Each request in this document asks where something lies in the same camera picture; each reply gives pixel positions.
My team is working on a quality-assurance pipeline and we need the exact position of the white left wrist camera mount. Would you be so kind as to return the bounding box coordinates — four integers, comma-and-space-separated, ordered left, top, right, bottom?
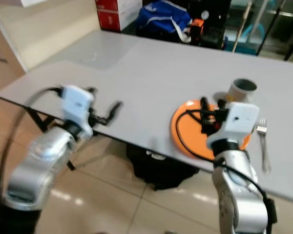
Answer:
61, 85, 96, 130

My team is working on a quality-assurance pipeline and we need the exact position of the black pole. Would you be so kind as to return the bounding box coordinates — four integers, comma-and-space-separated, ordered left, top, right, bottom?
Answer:
256, 0, 288, 57

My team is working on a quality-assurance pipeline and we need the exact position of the blue and white bag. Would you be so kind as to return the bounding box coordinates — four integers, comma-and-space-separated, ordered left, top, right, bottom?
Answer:
137, 0, 194, 42

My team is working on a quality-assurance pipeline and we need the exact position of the grey left arm cable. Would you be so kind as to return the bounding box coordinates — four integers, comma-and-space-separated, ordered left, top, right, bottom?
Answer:
2, 87, 67, 195

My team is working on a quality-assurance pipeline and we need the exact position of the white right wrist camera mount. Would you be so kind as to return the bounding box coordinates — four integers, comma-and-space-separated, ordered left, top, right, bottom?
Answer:
207, 101, 261, 151

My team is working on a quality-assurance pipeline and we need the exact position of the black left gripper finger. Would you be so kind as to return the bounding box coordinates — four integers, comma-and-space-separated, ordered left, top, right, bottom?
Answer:
107, 100, 124, 125

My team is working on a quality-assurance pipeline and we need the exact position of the orange and black device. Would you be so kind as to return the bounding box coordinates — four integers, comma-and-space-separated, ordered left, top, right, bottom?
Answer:
190, 18, 207, 42

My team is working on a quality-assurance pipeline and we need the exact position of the white counter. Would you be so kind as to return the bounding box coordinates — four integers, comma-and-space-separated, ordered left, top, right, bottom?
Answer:
0, 0, 99, 73

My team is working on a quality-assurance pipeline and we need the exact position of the silver metal fork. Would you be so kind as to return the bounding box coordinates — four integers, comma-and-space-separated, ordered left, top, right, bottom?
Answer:
255, 117, 272, 175

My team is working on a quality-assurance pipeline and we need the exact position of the red and white box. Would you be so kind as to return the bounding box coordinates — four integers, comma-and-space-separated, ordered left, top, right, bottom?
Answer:
95, 0, 143, 33

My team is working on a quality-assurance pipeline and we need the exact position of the black table leg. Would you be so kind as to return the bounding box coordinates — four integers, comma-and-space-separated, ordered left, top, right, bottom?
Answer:
26, 109, 65, 147

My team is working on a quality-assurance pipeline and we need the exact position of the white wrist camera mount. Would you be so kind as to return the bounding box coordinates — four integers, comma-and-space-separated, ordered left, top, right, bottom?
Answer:
207, 101, 261, 151
61, 85, 96, 130

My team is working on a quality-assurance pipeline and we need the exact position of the orange round plate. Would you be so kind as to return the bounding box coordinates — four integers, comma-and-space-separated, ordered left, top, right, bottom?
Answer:
170, 99, 252, 161

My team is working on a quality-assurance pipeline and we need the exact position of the black bag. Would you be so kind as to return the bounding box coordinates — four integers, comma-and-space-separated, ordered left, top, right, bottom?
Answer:
126, 141, 201, 191

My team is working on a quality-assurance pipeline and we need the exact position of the grey cup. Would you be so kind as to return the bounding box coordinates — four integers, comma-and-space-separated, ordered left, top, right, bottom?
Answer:
228, 78, 258, 104

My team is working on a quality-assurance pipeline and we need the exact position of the silver pole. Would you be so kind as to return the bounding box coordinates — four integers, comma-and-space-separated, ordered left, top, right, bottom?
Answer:
231, 0, 255, 52

